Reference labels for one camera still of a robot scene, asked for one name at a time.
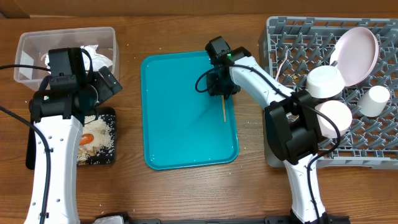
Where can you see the pink round plate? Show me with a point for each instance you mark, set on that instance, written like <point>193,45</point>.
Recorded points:
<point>355,54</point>

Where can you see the orange carrot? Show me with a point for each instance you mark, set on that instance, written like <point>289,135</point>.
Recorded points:
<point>86,139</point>

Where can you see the grey dishwasher rack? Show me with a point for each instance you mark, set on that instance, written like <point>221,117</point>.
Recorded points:
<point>299,44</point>

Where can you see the white plastic fork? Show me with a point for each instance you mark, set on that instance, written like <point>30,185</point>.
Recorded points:
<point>279,70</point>

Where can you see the small crumpled white tissue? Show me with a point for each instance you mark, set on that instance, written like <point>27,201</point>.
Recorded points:
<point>46,59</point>

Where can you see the spilled white rice pile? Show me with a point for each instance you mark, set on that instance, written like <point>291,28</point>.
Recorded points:
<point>98,133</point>

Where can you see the light green bowl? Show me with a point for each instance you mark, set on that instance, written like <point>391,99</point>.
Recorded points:
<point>324,82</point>

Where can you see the large crumpled white tissue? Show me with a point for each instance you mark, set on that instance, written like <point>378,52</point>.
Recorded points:
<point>98,60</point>

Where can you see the wooden chopstick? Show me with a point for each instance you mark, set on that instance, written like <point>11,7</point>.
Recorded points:
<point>223,108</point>

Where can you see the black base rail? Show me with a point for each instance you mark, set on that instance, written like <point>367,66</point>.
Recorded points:
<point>286,219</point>

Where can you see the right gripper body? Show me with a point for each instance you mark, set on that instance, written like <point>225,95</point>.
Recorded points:
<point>220,83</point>

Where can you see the clear plastic waste bin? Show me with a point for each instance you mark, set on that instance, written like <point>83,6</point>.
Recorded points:
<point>33,47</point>

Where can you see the white upturned cup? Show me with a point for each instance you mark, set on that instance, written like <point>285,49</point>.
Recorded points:
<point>372,103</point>

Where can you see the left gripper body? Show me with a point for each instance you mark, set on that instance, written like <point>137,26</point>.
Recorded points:
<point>100,89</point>

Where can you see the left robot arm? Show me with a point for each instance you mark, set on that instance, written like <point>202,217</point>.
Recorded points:
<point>57,116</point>

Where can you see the teal serving tray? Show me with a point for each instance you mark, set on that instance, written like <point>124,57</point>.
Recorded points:
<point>183,127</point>

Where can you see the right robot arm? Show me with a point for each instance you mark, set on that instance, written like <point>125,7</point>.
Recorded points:
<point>290,122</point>

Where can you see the black plastic tray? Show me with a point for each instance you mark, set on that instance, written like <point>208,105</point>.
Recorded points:
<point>110,137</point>

